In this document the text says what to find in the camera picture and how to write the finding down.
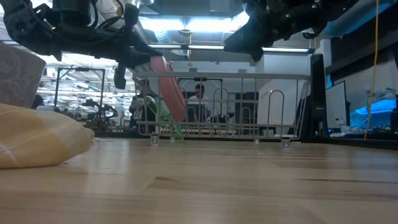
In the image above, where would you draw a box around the yellow cable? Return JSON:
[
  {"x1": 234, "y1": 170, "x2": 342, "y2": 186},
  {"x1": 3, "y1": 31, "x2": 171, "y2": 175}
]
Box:
[{"x1": 363, "y1": 0, "x2": 380, "y2": 140}]

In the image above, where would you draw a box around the person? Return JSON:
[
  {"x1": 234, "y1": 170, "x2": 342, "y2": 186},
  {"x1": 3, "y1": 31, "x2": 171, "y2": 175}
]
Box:
[
  {"x1": 129, "y1": 79, "x2": 156, "y2": 128},
  {"x1": 186, "y1": 83, "x2": 212, "y2": 122}
]

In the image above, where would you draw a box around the black aluminium table frame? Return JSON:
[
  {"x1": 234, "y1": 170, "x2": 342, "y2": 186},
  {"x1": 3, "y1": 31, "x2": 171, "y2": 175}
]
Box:
[{"x1": 93, "y1": 129, "x2": 398, "y2": 150}]

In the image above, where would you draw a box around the white cabinet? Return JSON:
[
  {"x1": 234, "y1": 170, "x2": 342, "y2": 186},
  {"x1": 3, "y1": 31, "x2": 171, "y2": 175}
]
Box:
[{"x1": 257, "y1": 79, "x2": 308, "y2": 136}]

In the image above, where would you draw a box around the whiteboard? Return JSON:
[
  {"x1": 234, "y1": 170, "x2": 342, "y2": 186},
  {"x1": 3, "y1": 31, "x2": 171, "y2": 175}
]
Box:
[{"x1": 325, "y1": 80, "x2": 349, "y2": 130}]

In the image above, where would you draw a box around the black upright column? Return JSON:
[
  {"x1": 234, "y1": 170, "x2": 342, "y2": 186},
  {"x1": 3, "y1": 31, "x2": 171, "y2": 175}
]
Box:
[{"x1": 310, "y1": 54, "x2": 327, "y2": 139}]

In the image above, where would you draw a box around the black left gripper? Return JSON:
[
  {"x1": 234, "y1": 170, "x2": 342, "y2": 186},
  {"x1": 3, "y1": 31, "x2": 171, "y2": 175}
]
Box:
[{"x1": 57, "y1": 2, "x2": 163, "y2": 90}]

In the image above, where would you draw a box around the metal wire dish rack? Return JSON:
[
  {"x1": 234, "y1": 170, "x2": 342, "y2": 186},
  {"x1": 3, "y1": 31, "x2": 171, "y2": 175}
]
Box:
[{"x1": 132, "y1": 71, "x2": 312, "y2": 149}]

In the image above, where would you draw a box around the green translucent plate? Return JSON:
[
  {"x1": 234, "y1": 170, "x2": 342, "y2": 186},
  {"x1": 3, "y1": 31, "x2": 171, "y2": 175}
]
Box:
[{"x1": 146, "y1": 95, "x2": 185, "y2": 141}]

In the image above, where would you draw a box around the black background rig frame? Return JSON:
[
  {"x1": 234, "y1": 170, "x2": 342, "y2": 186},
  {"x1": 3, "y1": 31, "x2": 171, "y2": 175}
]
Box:
[{"x1": 54, "y1": 67, "x2": 106, "y2": 108}]

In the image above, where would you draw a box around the yellow checked dish cloth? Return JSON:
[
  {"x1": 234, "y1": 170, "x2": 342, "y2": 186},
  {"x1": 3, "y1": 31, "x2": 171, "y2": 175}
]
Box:
[{"x1": 0, "y1": 103, "x2": 95, "y2": 169}]

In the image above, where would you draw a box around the ceiling light fixture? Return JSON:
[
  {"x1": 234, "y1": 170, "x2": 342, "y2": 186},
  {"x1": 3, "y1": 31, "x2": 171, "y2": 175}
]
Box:
[{"x1": 138, "y1": 15, "x2": 249, "y2": 34}]

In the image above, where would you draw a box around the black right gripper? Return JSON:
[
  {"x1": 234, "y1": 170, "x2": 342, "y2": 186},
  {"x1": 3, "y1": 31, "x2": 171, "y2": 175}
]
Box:
[{"x1": 224, "y1": 0, "x2": 315, "y2": 62}]

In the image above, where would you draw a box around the small pink plate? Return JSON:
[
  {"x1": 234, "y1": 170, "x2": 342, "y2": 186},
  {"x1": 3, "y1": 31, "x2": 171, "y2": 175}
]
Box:
[{"x1": 150, "y1": 55, "x2": 187, "y2": 123}]

